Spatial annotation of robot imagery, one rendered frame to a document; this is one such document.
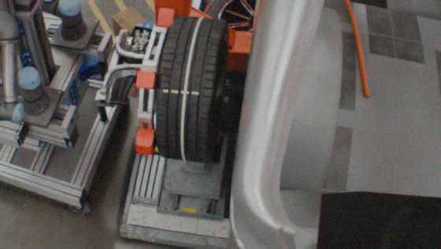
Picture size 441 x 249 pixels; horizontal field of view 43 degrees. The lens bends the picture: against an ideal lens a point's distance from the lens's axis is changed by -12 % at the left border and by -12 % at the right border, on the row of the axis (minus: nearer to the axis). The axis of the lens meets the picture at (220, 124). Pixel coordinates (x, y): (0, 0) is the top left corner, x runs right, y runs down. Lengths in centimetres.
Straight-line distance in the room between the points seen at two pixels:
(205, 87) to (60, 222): 142
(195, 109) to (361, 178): 75
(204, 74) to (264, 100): 78
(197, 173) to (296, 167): 100
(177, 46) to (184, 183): 95
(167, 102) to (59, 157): 113
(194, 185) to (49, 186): 83
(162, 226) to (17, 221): 92
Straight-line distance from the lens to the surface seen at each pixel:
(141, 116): 263
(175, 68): 253
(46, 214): 357
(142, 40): 343
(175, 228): 333
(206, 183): 329
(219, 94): 307
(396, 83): 276
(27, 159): 354
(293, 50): 182
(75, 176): 338
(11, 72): 252
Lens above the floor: 310
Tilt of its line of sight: 56 degrees down
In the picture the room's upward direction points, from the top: 2 degrees clockwise
